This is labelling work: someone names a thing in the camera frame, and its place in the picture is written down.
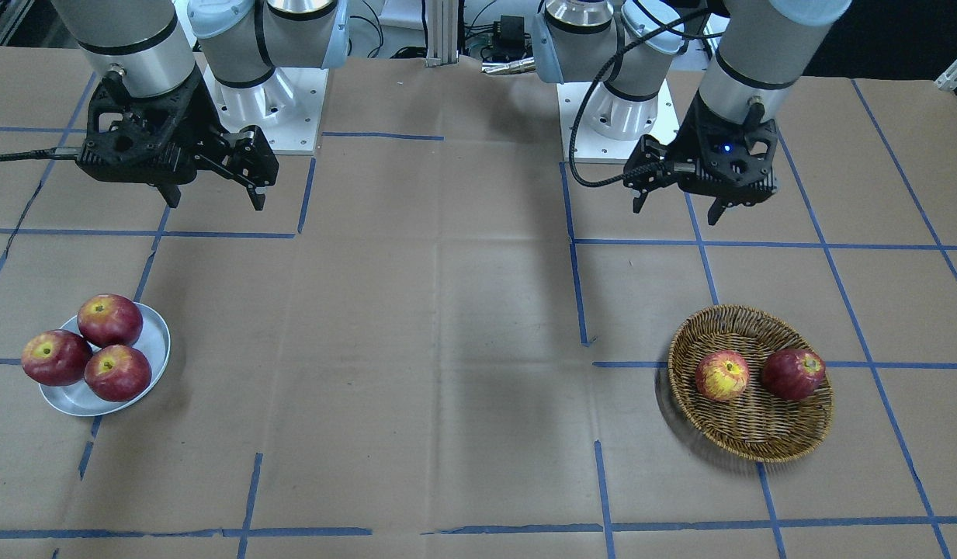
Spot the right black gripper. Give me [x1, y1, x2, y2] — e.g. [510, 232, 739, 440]
[76, 67, 279, 211]

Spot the black braided cable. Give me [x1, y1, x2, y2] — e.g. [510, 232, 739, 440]
[568, 6, 712, 188]

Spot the yellow red apple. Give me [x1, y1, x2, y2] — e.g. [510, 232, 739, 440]
[694, 350, 751, 402]

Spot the dark red apple in basket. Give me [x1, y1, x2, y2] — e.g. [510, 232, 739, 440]
[761, 348, 826, 402]

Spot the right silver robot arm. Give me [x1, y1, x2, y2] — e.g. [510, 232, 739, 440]
[53, 1, 349, 211]

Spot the aluminium frame post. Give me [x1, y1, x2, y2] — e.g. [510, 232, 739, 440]
[421, 1, 464, 68]

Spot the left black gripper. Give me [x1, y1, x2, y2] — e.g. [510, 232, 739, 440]
[623, 95, 778, 227]

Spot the light blue plate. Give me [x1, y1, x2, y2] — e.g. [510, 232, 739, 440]
[40, 302, 171, 417]

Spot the red apple on plate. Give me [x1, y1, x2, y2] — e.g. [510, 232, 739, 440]
[77, 293, 144, 348]
[84, 345, 152, 402]
[21, 329, 94, 387]

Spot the brown wicker basket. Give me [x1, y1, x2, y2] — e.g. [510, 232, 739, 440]
[667, 304, 835, 464]

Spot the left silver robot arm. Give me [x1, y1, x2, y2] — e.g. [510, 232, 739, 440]
[531, 1, 850, 225]

